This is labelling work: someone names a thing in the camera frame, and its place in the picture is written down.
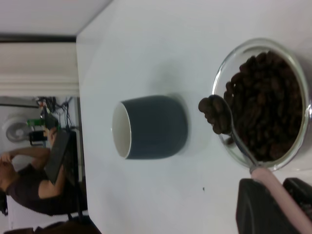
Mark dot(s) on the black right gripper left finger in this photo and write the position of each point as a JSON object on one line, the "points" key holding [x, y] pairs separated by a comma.
{"points": [[253, 212]]}

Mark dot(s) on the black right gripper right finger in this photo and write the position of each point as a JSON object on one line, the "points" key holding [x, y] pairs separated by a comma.
{"points": [[303, 195]]}

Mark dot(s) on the small coffee bean cluster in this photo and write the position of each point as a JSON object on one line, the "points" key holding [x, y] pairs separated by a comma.
{"points": [[213, 112]]}

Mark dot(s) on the dark grey ceramic mug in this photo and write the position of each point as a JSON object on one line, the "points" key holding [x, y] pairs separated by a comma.
{"points": [[156, 126]]}

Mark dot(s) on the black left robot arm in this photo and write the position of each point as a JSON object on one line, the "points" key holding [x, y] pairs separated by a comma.
{"points": [[63, 228]]}

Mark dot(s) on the roasted coffee beans heap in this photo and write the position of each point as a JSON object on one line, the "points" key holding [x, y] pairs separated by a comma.
{"points": [[268, 102]]}

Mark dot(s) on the dark flat monitor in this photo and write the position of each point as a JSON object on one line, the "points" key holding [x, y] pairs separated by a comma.
{"points": [[58, 156]]}

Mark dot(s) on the person in dark shirt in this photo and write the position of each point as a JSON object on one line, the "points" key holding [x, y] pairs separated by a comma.
{"points": [[26, 190]]}

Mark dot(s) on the black jug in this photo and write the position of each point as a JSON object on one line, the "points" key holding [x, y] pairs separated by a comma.
{"points": [[37, 138]]}

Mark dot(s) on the green box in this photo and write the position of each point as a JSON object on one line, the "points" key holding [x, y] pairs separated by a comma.
{"points": [[35, 122]]}

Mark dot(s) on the white round fan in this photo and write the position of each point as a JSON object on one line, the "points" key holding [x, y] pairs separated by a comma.
{"points": [[15, 129]]}

